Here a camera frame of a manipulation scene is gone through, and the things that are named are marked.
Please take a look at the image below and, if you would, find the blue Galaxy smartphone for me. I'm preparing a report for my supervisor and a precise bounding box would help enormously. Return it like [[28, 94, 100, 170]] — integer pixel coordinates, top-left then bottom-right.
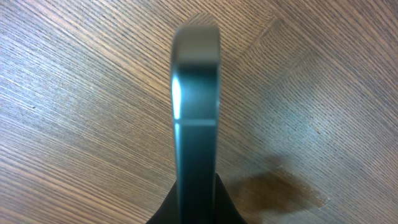
[[170, 25, 221, 223]]

